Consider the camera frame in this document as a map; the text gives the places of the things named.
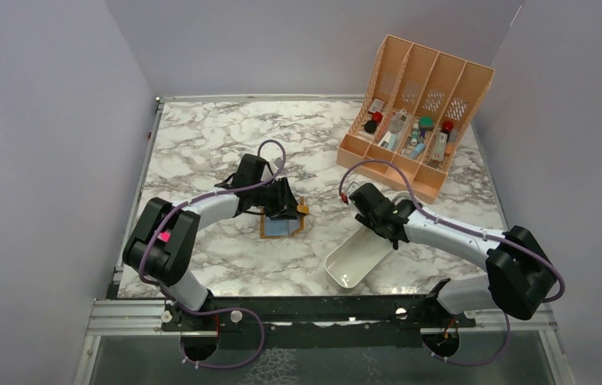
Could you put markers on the black mounting rail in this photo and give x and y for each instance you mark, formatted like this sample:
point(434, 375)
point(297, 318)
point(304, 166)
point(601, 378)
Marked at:
point(306, 322)

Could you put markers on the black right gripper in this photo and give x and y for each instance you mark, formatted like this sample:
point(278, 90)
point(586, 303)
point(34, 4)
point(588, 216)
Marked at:
point(365, 219)

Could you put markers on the peach desk organizer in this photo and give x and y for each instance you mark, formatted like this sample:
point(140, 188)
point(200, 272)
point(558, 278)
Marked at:
point(408, 81)

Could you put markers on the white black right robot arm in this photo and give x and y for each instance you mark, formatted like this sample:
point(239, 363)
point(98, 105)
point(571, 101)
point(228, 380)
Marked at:
point(518, 275)

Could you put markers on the black round cap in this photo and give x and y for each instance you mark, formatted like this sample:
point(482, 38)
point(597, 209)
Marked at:
point(370, 126)

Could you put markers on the yellow leather card holder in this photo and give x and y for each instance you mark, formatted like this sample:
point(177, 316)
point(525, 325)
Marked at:
point(277, 229)

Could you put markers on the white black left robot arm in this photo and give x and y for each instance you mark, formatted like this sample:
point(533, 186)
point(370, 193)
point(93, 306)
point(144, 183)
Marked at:
point(161, 243)

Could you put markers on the white red tube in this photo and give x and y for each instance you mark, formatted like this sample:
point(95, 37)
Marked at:
point(439, 146)

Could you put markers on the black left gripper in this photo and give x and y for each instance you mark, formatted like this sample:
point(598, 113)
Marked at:
point(284, 203)

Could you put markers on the green round cap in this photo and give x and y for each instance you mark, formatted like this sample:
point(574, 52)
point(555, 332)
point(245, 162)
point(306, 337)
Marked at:
point(426, 123)

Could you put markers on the red round cap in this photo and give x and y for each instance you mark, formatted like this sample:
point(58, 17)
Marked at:
point(377, 117)

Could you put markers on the white plastic tray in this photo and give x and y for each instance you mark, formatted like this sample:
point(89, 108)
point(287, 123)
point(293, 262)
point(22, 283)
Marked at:
point(360, 253)

